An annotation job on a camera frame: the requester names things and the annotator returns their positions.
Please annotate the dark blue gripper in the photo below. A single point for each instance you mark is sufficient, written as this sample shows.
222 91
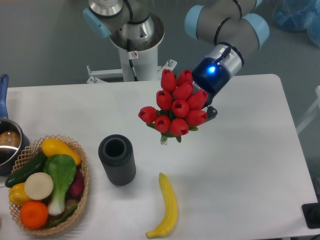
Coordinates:
215 71

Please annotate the red tulip bouquet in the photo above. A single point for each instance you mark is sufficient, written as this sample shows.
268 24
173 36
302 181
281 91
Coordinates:
180 109

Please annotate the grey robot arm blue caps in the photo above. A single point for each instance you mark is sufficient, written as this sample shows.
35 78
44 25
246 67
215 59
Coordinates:
231 26

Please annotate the dark grey ribbed vase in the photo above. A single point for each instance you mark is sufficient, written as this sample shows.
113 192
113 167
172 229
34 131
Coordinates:
116 154

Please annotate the yellow banana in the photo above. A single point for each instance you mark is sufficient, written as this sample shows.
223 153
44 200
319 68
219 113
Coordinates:
169 220

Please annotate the blue plastic bag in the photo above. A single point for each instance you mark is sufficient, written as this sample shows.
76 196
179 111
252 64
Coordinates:
299 16

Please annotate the black device at edge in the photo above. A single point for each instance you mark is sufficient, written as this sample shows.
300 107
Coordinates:
311 212

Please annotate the green bok choy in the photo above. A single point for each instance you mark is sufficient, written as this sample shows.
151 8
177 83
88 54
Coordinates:
62 169

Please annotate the yellow squash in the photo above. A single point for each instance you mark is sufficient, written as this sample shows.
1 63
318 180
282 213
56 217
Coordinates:
52 146

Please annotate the woven wicker basket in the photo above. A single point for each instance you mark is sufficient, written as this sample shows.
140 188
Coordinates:
26 155

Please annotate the green cucumber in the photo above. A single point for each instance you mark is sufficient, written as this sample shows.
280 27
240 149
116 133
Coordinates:
35 165

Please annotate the green chili pepper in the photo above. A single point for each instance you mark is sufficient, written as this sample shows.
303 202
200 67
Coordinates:
63 217

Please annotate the white round radish slice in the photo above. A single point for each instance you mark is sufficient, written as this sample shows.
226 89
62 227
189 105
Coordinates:
38 186

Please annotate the orange fruit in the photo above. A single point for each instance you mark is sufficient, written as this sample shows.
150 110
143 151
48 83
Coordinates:
34 214

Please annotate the yellow bell pepper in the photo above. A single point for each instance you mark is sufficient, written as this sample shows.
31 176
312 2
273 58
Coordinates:
17 194

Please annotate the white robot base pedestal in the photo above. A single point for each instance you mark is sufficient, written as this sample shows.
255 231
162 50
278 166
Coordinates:
137 46

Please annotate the dark pot blue handle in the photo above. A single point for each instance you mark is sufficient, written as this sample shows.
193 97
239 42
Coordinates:
12 138

